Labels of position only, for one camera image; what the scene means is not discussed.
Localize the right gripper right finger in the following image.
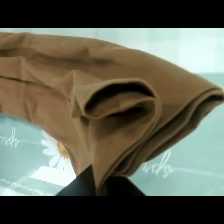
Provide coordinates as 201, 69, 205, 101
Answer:
101, 175, 147, 197

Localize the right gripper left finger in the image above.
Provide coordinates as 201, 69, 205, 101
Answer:
55, 163, 98, 197

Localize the brown shirt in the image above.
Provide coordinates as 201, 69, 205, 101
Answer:
0, 31, 224, 196

